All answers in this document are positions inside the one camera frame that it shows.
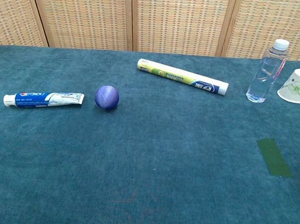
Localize clear plastic water bottle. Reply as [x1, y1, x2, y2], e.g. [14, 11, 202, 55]
[245, 36, 291, 106]

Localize teal tablecloth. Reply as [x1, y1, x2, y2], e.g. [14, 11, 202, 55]
[0, 36, 300, 224]

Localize purple ball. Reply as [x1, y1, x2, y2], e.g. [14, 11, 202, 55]
[93, 84, 121, 113]

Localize blue white toothpaste tube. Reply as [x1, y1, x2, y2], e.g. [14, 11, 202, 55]
[2, 86, 85, 113]

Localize green tape strip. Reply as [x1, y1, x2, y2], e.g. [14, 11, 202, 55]
[254, 137, 296, 178]

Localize floral paper cup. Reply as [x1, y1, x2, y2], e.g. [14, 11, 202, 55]
[276, 67, 300, 104]

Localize woven rattan folding screen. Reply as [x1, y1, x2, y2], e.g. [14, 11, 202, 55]
[0, 0, 300, 70]

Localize yellow white cling wrap roll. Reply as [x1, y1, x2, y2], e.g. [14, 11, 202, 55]
[135, 57, 231, 97]

